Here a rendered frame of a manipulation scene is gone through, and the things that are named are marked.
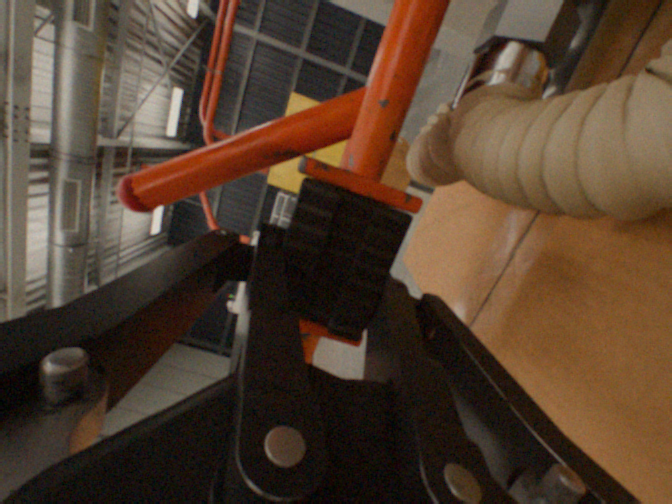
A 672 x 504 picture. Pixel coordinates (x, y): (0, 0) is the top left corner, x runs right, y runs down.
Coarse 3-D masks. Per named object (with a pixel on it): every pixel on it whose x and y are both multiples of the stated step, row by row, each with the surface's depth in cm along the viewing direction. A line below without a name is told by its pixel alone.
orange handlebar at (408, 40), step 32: (416, 0) 11; (448, 0) 12; (384, 32) 16; (416, 32) 11; (384, 64) 12; (416, 64) 12; (384, 96) 12; (384, 128) 13; (352, 160) 13; (384, 160) 13
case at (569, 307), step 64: (640, 0) 16; (640, 64) 15; (448, 192) 34; (448, 256) 29; (512, 256) 20; (576, 256) 15; (640, 256) 12; (512, 320) 18; (576, 320) 14; (640, 320) 12; (576, 384) 13; (640, 384) 11; (640, 448) 10
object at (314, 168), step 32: (320, 192) 12; (352, 192) 13; (384, 192) 12; (288, 224) 12; (320, 224) 12; (352, 224) 13; (384, 224) 12; (288, 256) 12; (320, 256) 13; (352, 256) 13; (384, 256) 13; (288, 288) 13; (320, 288) 14; (352, 288) 13; (320, 320) 14; (352, 320) 13
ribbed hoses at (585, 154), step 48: (480, 96) 13; (528, 96) 13; (576, 96) 9; (624, 96) 7; (432, 144) 17; (480, 144) 11; (528, 144) 9; (576, 144) 8; (624, 144) 7; (480, 192) 13; (528, 192) 9; (576, 192) 8; (624, 192) 7
